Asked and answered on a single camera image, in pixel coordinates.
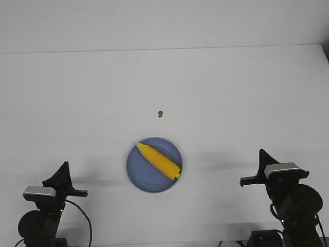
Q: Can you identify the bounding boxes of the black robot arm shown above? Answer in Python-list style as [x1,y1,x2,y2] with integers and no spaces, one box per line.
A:
[17,161,93,246]
[240,149,328,246]

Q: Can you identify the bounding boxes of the yellow corn cob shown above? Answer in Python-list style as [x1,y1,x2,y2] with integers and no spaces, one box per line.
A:
[136,143,181,180]

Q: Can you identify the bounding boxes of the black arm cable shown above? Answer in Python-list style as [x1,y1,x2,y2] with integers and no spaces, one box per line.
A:
[269,203,327,247]
[14,199,93,247]

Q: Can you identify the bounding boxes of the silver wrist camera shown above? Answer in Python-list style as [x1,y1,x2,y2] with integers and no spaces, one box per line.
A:
[264,163,300,179]
[23,186,56,202]

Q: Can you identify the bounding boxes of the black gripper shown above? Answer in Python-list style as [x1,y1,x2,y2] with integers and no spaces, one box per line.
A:
[240,149,309,202]
[35,161,88,215]

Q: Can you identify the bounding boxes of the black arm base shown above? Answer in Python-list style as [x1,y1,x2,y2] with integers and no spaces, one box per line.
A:
[247,230,283,247]

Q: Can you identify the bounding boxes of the blue round plate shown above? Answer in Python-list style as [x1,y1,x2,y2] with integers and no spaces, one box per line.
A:
[126,137,183,193]

